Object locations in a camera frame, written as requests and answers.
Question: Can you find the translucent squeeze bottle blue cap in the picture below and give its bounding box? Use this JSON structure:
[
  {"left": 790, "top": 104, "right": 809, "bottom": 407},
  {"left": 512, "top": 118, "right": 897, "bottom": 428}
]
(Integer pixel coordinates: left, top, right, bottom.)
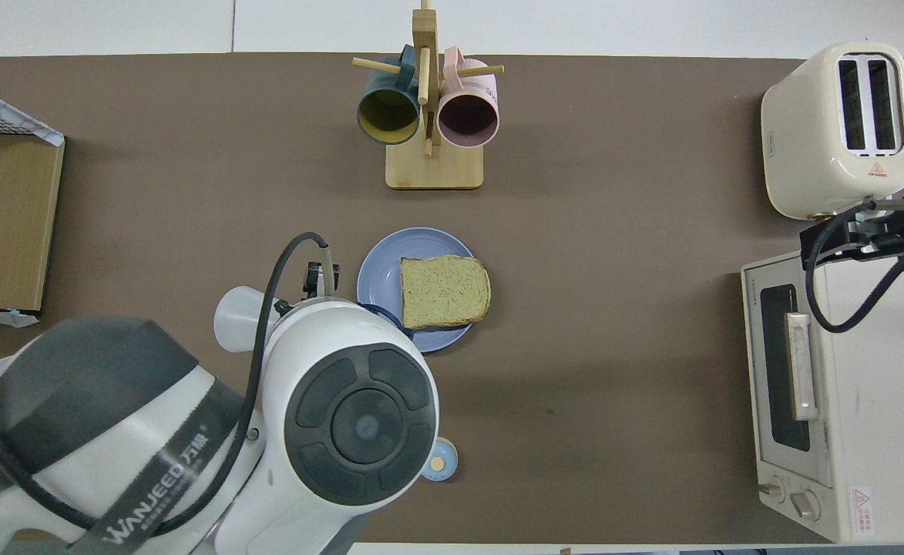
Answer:
[{"left": 213, "top": 286, "right": 283, "bottom": 354}]

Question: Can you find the toasted bread slice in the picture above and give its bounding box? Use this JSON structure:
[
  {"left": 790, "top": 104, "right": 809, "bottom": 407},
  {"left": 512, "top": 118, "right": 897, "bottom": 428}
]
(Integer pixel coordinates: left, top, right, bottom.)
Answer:
[{"left": 400, "top": 256, "right": 492, "bottom": 331}]

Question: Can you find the periwinkle blue plate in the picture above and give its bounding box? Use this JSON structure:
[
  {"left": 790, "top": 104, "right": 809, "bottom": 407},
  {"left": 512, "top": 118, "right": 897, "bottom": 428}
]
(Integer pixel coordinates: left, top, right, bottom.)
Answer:
[{"left": 356, "top": 227, "right": 477, "bottom": 354}]

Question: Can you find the cream two-slot toaster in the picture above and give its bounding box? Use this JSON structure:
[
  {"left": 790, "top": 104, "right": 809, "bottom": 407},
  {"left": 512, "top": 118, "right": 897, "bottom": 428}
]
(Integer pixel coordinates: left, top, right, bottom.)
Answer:
[{"left": 761, "top": 42, "right": 904, "bottom": 221}]

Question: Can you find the wooden mug tree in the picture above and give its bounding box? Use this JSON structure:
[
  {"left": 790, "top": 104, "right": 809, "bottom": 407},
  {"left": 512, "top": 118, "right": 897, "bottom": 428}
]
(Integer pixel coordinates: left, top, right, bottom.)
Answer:
[{"left": 352, "top": 0, "right": 505, "bottom": 190}]

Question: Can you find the dark teal mug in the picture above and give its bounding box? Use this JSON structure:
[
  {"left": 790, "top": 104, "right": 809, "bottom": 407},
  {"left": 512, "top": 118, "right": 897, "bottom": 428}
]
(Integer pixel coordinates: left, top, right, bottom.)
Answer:
[{"left": 356, "top": 44, "right": 422, "bottom": 146}]

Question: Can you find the white toaster oven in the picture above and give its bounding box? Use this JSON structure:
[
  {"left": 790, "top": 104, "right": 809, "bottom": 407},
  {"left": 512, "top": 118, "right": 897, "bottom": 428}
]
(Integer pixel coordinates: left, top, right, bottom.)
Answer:
[{"left": 741, "top": 247, "right": 904, "bottom": 544}]

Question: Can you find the pink ribbed mug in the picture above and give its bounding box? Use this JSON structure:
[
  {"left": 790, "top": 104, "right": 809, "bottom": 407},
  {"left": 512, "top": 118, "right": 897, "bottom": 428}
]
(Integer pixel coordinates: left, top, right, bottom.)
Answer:
[{"left": 437, "top": 46, "right": 500, "bottom": 150}]

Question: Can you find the small blue bell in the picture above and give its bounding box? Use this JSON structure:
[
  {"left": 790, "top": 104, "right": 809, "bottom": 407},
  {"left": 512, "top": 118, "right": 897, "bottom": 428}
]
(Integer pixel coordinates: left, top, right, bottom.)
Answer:
[{"left": 423, "top": 436, "right": 459, "bottom": 483}]

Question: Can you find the brown table mat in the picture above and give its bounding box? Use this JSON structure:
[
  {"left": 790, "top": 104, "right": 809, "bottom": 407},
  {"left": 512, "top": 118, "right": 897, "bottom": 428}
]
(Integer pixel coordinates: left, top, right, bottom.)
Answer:
[{"left": 0, "top": 52, "right": 834, "bottom": 545}]

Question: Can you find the wooden box with mesh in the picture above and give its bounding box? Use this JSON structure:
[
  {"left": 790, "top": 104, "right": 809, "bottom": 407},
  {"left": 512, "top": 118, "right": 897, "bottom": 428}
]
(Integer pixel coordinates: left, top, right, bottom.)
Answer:
[{"left": 0, "top": 81, "right": 65, "bottom": 329}]

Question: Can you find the wooden shelf box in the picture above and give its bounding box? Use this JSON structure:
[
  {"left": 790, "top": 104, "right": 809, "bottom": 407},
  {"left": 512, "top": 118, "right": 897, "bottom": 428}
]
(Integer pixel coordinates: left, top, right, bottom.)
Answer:
[{"left": 0, "top": 100, "right": 66, "bottom": 313}]

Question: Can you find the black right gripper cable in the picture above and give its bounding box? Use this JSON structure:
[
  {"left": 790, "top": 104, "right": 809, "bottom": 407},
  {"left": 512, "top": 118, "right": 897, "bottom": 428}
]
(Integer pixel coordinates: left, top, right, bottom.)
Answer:
[{"left": 805, "top": 197, "right": 904, "bottom": 336}]

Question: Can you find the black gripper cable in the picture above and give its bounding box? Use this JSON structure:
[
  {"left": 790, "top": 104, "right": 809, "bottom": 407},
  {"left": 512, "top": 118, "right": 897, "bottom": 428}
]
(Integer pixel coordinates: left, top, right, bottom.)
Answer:
[
  {"left": 805, "top": 197, "right": 904, "bottom": 336},
  {"left": 0, "top": 231, "right": 338, "bottom": 534}
]

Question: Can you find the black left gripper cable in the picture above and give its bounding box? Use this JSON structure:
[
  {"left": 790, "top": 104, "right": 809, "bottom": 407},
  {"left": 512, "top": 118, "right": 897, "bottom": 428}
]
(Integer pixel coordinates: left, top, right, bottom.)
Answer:
[{"left": 0, "top": 231, "right": 338, "bottom": 534}]

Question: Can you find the black wire basket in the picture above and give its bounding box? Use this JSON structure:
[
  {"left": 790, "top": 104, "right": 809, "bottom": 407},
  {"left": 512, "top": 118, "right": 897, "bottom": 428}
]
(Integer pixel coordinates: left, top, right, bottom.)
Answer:
[{"left": 0, "top": 108, "right": 40, "bottom": 138}]

